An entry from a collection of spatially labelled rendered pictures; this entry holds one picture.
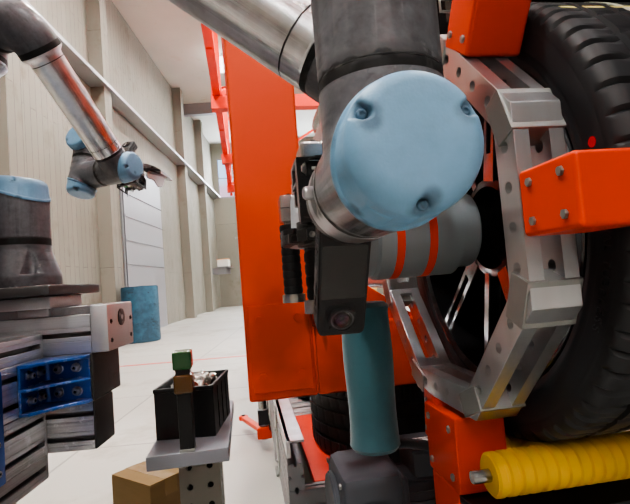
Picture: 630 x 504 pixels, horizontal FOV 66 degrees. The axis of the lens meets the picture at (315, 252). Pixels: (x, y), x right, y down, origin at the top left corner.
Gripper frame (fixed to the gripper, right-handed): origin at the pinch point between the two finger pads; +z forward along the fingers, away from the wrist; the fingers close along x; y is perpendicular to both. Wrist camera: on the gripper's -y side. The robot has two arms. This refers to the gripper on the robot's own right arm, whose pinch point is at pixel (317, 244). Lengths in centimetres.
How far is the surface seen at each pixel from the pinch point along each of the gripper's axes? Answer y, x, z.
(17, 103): 221, 249, 520
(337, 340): -19, -11, 56
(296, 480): -53, 0, 66
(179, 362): -19, 24, 49
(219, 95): 258, 26, 606
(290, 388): -29, 0, 56
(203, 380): -26, 21, 64
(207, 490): -54, 22, 69
